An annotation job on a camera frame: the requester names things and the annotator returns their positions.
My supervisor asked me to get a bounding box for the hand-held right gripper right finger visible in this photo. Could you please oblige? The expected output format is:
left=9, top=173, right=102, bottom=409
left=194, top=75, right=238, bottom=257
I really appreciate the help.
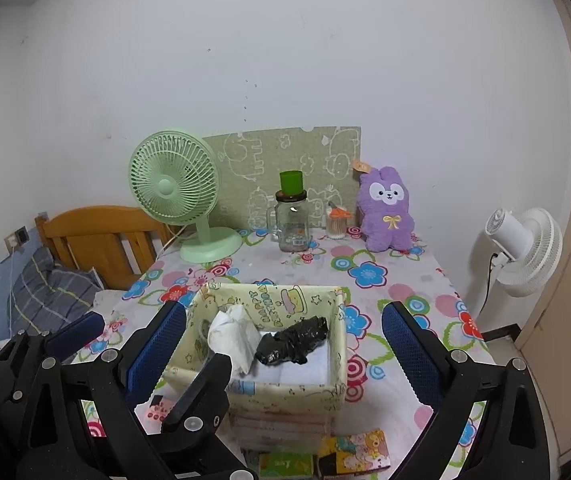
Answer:
left=382, top=301, right=552, bottom=480

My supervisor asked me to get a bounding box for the green cartoon printed foam board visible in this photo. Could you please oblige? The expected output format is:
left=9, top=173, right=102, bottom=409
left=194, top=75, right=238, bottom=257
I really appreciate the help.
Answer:
left=202, top=126, right=363, bottom=231

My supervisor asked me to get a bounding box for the green plastic cup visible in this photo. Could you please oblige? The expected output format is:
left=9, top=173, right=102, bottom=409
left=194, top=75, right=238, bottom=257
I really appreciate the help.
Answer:
left=279, top=170, right=304, bottom=196

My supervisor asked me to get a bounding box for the green desk fan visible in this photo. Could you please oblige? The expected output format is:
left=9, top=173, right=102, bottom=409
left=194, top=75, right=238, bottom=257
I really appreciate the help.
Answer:
left=128, top=129, right=243, bottom=264

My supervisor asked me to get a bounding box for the small green box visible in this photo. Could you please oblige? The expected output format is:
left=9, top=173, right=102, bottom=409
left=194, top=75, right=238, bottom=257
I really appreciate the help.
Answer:
left=258, top=452, right=315, bottom=478

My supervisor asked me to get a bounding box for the wall socket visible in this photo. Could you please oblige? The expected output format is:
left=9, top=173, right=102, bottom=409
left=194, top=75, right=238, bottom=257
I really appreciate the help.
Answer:
left=5, top=226, right=30, bottom=251

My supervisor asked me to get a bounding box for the printed fabric storage box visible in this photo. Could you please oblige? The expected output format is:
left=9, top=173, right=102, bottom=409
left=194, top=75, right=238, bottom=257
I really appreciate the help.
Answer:
left=162, top=282, right=349, bottom=411

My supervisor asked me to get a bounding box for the black plastic bag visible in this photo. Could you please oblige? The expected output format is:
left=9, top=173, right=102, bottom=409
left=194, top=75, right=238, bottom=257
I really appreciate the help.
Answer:
left=254, top=316, right=329, bottom=367

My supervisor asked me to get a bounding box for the yellow cartoon printed packet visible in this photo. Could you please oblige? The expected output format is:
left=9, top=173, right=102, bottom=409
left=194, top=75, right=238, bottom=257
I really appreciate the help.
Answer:
left=317, top=428, right=391, bottom=476

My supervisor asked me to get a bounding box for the wooden bed headboard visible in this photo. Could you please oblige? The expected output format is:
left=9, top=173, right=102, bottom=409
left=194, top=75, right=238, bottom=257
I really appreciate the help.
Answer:
left=35, top=205, right=176, bottom=291

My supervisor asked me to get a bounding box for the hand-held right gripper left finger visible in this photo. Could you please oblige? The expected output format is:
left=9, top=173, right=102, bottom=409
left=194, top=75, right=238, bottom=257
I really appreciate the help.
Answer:
left=18, top=301, right=187, bottom=480

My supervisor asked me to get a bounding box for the grey plaid pillow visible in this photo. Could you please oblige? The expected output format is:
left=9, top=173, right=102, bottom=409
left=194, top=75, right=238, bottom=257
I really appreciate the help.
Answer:
left=11, top=247, right=103, bottom=336

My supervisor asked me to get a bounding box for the glass jar mug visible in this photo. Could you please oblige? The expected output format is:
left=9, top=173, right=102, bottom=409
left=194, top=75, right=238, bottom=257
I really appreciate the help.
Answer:
left=266, top=191, right=312, bottom=253

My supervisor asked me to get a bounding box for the white standing fan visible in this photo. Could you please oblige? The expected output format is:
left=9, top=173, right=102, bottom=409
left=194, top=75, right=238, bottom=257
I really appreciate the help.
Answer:
left=468, top=206, right=563, bottom=333

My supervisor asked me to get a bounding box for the small glass toothpick jar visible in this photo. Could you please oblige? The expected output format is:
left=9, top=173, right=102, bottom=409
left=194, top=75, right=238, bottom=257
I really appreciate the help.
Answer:
left=326, top=201, right=353, bottom=240

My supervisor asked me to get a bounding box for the small pink packet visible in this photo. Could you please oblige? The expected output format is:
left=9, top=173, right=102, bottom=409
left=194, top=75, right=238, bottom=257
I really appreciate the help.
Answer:
left=135, top=395, right=181, bottom=423

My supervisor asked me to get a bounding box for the floral tablecloth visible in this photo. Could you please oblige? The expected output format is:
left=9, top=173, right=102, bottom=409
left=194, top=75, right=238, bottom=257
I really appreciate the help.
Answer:
left=72, top=227, right=496, bottom=480

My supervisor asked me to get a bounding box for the white plastic bag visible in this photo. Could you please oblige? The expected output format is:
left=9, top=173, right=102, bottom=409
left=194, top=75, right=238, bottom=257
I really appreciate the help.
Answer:
left=208, top=305, right=262, bottom=376

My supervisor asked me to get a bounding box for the purple plush bunny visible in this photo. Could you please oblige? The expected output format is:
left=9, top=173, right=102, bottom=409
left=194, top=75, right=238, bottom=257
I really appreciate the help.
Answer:
left=352, top=160, right=415, bottom=252

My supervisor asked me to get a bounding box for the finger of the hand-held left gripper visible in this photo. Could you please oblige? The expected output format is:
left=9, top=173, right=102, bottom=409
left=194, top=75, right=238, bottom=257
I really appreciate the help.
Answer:
left=0, top=311, right=106, bottom=411
left=160, top=352, right=234, bottom=442

